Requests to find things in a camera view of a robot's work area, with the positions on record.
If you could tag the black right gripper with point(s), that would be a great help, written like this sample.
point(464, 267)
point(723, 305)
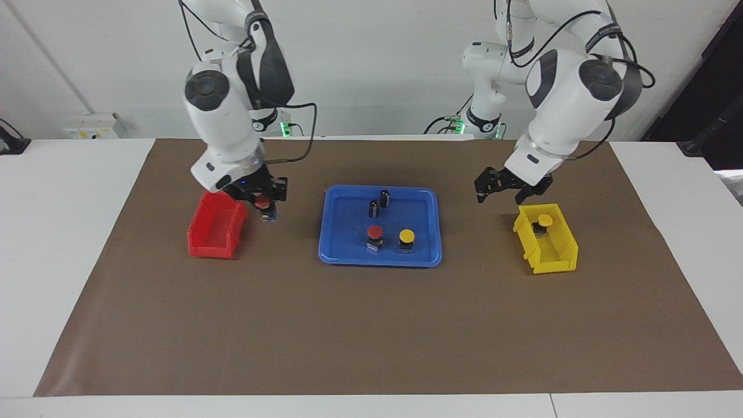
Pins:
point(264, 186)

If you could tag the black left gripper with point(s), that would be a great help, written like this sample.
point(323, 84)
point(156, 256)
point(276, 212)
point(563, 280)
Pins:
point(525, 183)

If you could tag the red push button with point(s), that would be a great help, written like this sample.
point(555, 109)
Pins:
point(375, 233)
point(263, 202)

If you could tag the yellow push button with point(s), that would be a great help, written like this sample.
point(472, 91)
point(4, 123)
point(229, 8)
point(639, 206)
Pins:
point(544, 220)
point(407, 236)

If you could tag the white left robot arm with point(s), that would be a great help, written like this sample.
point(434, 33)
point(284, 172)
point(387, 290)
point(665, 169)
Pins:
point(557, 116)

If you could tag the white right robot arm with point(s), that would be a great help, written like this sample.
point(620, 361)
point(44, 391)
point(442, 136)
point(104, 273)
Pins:
point(223, 128)

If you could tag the blue plastic tray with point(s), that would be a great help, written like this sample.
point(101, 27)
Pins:
point(348, 232)

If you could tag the red plastic bin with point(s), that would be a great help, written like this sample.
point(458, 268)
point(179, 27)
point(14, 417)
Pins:
point(215, 229)

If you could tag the green lit base connector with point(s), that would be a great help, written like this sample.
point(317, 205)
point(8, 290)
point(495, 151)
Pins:
point(457, 123)
point(284, 128)

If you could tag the yellow plastic bin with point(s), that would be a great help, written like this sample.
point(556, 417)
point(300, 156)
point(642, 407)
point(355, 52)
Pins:
point(557, 266)

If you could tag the black cylindrical capacitor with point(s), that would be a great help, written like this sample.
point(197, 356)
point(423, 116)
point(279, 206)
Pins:
point(385, 198)
point(374, 209)

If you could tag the brown table mat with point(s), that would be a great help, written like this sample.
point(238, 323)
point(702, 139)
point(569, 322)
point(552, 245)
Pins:
point(371, 325)

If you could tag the black tripod stand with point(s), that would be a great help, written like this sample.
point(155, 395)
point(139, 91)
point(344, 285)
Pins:
point(699, 142)

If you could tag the grey white device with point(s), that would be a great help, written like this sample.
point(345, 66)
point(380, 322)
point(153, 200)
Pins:
point(734, 186)

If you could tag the black clamp device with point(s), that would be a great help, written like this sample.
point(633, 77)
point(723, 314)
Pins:
point(13, 145)

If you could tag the white wall socket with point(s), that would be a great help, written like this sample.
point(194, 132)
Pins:
point(93, 126)

